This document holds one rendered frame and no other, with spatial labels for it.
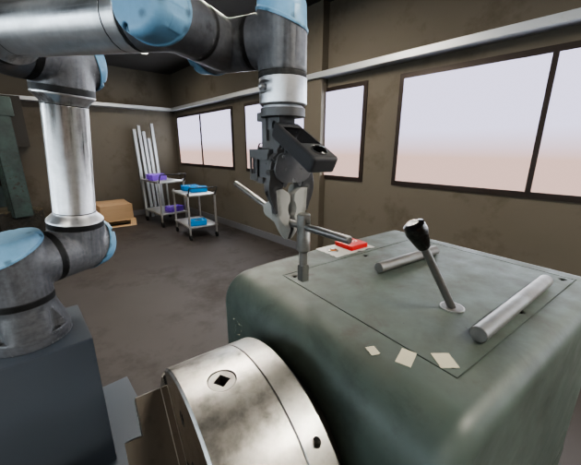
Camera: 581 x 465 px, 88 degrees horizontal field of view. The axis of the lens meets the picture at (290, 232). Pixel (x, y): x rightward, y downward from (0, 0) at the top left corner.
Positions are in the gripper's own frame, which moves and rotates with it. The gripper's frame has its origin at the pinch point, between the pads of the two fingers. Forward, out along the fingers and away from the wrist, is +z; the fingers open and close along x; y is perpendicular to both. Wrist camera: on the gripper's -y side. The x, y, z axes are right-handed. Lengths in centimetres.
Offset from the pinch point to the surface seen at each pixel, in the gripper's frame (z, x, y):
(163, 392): 17.4, 23.7, -3.6
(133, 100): -112, -120, 725
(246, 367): 12.2, 15.4, -11.6
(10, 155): -2, 87, 603
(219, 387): 12.4, 19.4, -12.3
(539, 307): 10.4, -27.6, -29.3
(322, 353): 12.3, 6.1, -15.2
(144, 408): 18.0, 26.3, -4.1
